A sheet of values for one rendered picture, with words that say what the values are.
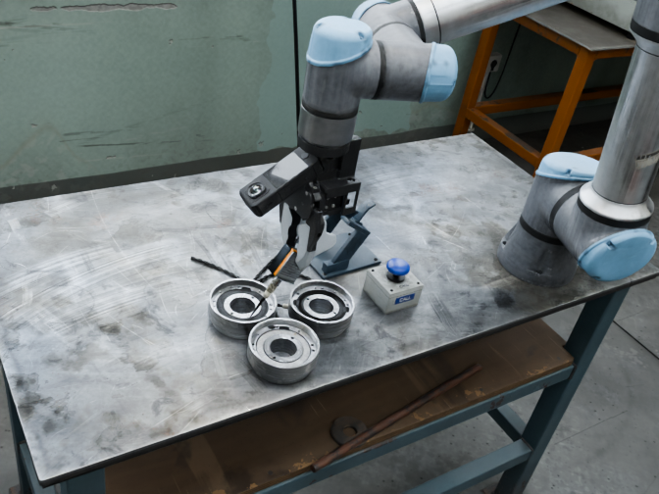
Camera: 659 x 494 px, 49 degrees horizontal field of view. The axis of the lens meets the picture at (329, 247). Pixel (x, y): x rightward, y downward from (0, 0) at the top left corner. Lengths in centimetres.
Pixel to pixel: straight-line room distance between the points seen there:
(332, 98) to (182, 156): 200
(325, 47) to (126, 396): 53
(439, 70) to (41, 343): 67
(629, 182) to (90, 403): 84
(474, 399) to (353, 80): 79
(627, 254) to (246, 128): 198
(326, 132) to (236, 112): 197
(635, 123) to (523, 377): 65
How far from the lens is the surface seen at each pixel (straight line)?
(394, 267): 119
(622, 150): 116
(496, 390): 152
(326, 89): 91
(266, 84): 289
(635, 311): 294
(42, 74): 258
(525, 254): 137
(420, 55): 94
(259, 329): 109
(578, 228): 123
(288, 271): 106
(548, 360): 164
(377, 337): 116
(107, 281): 121
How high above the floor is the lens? 157
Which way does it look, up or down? 35 degrees down
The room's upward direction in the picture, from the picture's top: 11 degrees clockwise
